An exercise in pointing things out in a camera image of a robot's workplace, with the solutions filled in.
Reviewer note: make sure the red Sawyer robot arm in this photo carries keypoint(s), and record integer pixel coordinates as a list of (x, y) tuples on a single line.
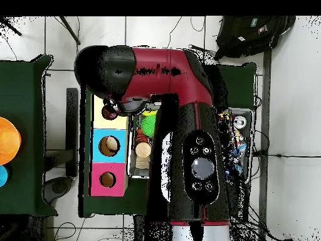
[(195, 125)]

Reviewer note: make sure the clear mesh bin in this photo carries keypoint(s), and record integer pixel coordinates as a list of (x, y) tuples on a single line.
[(138, 173)]

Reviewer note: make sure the wooden box with three holes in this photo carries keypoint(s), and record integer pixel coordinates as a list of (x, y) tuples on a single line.
[(96, 150)]

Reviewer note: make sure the green spiky ball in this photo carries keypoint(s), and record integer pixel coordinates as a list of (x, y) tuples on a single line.
[(148, 124)]

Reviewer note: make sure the tan round wooden block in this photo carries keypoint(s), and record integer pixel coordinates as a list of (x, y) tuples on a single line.
[(143, 149)]

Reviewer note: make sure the grey round base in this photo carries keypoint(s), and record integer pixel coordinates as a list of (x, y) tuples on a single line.
[(57, 188)]

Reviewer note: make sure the black backpack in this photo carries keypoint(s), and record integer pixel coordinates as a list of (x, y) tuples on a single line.
[(251, 35)]

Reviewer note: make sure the black tripod leg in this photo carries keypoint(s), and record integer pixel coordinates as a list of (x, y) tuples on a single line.
[(11, 27), (70, 30)]

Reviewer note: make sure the dark green side tablecloth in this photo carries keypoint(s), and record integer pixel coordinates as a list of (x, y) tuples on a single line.
[(30, 175)]

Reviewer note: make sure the orange plastic bowl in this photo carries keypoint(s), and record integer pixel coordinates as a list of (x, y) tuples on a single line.
[(7, 140)]

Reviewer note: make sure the blue plastic bowl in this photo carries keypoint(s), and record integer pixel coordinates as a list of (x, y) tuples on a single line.
[(3, 175)]

